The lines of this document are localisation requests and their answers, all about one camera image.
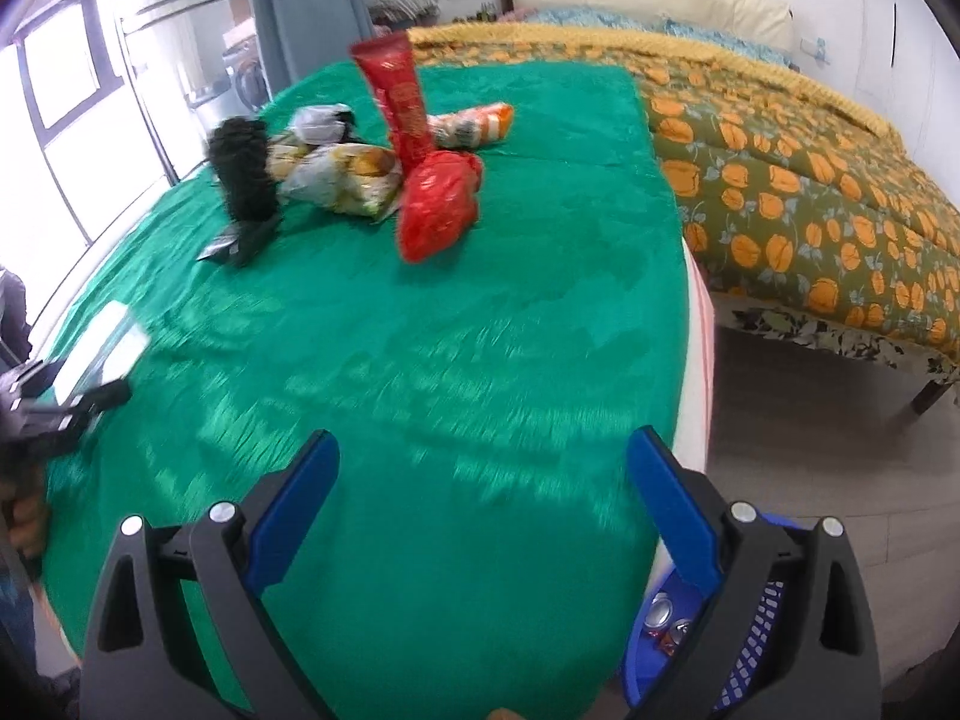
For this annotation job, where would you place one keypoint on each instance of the white and green milk carton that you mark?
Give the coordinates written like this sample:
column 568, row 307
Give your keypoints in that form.
column 101, row 349

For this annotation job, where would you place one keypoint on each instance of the long red snack wrapper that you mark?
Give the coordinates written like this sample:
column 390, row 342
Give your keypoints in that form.
column 397, row 97

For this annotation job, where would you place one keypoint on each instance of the white wardrobe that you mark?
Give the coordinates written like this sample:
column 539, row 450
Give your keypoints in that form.
column 915, row 30

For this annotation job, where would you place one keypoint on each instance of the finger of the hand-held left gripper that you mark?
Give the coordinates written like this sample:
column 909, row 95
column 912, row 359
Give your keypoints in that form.
column 105, row 395

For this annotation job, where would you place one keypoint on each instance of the yellow chip packet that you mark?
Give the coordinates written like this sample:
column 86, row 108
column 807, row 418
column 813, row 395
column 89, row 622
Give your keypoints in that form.
column 345, row 176

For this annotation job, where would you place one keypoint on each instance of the grey washing machine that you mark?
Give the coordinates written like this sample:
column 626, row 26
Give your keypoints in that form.
column 244, row 79

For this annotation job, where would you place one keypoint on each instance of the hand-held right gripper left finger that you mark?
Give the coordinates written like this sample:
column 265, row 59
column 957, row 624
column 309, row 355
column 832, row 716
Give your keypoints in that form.
column 300, row 502

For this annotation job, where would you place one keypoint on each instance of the orange and white snack packet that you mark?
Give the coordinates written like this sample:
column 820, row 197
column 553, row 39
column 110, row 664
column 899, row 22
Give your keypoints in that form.
column 472, row 127

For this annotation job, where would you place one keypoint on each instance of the sliding glass door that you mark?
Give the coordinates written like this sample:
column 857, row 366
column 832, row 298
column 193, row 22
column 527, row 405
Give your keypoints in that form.
column 150, row 52

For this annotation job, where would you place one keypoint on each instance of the small black packet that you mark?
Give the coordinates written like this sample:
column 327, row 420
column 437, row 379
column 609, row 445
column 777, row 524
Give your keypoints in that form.
column 247, row 240

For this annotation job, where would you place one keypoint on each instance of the grey packet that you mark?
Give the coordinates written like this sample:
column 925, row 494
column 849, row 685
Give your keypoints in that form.
column 319, row 124

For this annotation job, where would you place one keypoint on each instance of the grey blue curtain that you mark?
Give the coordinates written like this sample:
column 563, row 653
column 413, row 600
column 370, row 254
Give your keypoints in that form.
column 300, row 7

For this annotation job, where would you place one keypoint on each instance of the blue plastic basket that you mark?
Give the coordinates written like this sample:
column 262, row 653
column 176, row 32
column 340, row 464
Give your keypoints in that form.
column 637, row 660

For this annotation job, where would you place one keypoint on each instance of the white wall outlet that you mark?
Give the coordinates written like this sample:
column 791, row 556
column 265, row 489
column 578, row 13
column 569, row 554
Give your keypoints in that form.
column 817, row 49

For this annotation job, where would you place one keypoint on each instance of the black and white bed sheet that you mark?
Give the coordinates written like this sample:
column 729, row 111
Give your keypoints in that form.
column 787, row 330

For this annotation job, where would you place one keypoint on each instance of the green patterned tablecloth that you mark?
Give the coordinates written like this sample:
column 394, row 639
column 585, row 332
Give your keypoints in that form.
column 450, row 315

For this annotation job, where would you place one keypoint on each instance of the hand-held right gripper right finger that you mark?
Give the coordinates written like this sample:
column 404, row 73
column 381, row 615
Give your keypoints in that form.
column 667, row 502

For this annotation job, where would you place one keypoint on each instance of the silver drink can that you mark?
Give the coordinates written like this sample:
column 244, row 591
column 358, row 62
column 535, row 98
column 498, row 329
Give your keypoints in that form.
column 660, row 609
column 681, row 631

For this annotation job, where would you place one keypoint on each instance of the red plastic bag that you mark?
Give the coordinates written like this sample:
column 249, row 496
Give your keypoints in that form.
column 435, row 202

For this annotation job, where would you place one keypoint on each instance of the person's left hand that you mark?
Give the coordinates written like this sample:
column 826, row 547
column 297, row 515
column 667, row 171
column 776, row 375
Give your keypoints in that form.
column 26, row 521

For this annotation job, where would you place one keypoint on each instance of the black fuzzy brush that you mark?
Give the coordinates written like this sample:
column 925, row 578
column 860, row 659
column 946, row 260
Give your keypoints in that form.
column 240, row 165

